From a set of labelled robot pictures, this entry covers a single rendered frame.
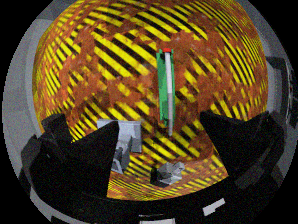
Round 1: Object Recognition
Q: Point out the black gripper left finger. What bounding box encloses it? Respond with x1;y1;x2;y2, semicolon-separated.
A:
40;120;120;197

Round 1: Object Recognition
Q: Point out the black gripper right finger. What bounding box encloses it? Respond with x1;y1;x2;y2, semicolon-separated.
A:
200;111;269;175

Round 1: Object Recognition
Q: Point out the grey pin with red cap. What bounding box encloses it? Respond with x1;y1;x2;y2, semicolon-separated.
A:
162;48;173;136

